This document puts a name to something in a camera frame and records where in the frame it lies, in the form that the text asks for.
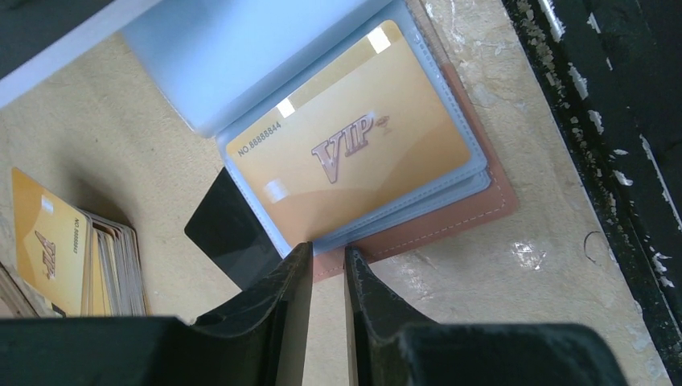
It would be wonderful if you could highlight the single black card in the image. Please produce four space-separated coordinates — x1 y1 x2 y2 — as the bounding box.
184 168 281 290

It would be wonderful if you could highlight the pink leather card holder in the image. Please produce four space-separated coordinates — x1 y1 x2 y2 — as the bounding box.
122 1 518 287

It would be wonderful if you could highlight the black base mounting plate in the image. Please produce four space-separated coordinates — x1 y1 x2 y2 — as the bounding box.
503 1 681 384

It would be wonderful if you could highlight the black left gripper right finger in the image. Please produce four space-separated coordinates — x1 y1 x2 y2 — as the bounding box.
344 246 627 385

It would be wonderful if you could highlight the single gold VIP card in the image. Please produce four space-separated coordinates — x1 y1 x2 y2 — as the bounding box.
224 18 487 248

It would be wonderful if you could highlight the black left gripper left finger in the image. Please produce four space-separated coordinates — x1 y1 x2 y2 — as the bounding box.
1 243 313 385

